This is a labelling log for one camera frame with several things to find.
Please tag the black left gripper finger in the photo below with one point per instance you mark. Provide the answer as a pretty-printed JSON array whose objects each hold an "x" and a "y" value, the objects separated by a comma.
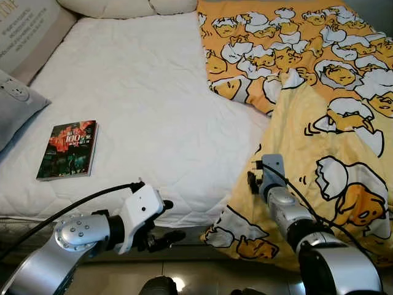
[
  {"x": 167, "y": 238},
  {"x": 167, "y": 206}
]

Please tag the dark illustrated paperback book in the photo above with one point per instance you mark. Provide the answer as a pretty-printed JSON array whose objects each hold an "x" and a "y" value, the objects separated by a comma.
[{"x": 67, "y": 150}]

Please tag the white pillow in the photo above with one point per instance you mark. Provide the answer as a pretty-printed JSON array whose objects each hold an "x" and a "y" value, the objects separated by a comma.
[
  {"x": 175, "y": 5},
  {"x": 104, "y": 7}
]

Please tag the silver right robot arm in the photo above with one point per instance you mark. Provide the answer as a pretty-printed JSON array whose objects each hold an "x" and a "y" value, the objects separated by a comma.
[{"x": 338, "y": 264}]

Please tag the black left robot leg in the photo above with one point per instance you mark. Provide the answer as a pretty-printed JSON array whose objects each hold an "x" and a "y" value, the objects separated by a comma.
[{"x": 158, "y": 287}]

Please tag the black robot leg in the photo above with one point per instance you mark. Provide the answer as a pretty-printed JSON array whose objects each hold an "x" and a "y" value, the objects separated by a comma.
[
  {"x": 249, "y": 292},
  {"x": 158, "y": 287}
]

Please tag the black right robot leg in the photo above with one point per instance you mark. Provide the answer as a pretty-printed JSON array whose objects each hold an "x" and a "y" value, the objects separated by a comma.
[{"x": 249, "y": 292}]

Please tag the pale yellow egg-print duvet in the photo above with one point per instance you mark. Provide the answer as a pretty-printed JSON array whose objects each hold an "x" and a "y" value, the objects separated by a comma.
[{"x": 344, "y": 141}]

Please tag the orange egg-print blanket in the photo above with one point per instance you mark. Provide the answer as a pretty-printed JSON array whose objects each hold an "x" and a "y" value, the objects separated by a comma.
[{"x": 295, "y": 37}]

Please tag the grey pillow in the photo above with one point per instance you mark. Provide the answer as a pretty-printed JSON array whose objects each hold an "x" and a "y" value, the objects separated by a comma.
[{"x": 18, "y": 117}]

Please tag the beige padded headboard with text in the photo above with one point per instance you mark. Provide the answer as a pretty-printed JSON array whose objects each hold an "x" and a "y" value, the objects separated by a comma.
[{"x": 31, "y": 31}]

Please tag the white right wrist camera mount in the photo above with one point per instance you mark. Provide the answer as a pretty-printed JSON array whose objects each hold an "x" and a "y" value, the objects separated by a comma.
[{"x": 273, "y": 172}]

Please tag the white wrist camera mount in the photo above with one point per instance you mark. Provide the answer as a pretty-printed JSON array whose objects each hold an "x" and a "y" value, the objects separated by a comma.
[
  {"x": 141, "y": 209},
  {"x": 273, "y": 172}
]

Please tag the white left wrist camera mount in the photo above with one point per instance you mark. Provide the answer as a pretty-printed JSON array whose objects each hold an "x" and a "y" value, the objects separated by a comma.
[{"x": 141, "y": 209}]

